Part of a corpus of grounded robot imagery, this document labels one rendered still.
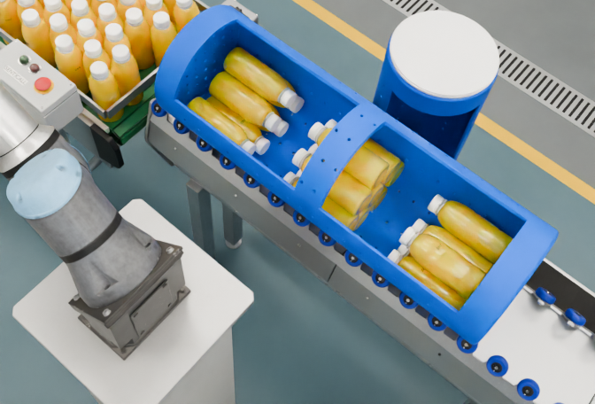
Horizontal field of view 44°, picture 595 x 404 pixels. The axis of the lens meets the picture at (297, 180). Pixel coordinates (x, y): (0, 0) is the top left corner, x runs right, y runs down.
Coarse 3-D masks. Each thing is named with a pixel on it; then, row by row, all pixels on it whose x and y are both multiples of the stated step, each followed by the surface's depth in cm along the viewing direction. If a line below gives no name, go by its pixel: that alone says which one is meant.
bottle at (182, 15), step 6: (192, 0) 184; (174, 6) 183; (192, 6) 183; (174, 12) 184; (180, 12) 182; (186, 12) 182; (192, 12) 183; (198, 12) 185; (174, 18) 185; (180, 18) 183; (186, 18) 183; (192, 18) 184; (180, 24) 185; (180, 30) 188
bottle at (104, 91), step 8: (96, 80) 169; (104, 80) 170; (112, 80) 172; (96, 88) 171; (104, 88) 171; (112, 88) 172; (96, 96) 173; (104, 96) 173; (112, 96) 174; (104, 104) 175; (112, 104) 176; (120, 112) 181; (104, 120) 182; (112, 120) 182
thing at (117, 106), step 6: (156, 72) 181; (144, 78) 180; (150, 78) 181; (138, 84) 179; (144, 84) 181; (150, 84) 183; (132, 90) 178; (138, 90) 180; (126, 96) 177; (132, 96) 179; (120, 102) 177; (126, 102) 179; (108, 108) 175; (114, 108) 176; (120, 108) 178; (108, 114) 176; (114, 114) 178
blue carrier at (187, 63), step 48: (192, 48) 155; (288, 48) 159; (192, 96) 177; (336, 96) 168; (288, 144) 176; (336, 144) 145; (384, 144) 167; (432, 144) 152; (288, 192) 152; (432, 192) 165; (480, 192) 156; (336, 240) 153; (384, 240) 165; (528, 240) 136; (480, 288) 135; (480, 336) 139
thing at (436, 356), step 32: (160, 128) 183; (192, 160) 181; (224, 192) 179; (256, 224) 178; (320, 256) 169; (352, 288) 168; (384, 320) 166; (512, 320) 161; (544, 320) 161; (416, 352) 166; (448, 352) 159; (480, 352) 157; (512, 352) 157; (544, 352) 158; (576, 352) 158; (480, 384) 158; (512, 384) 154; (544, 384) 154; (576, 384) 155
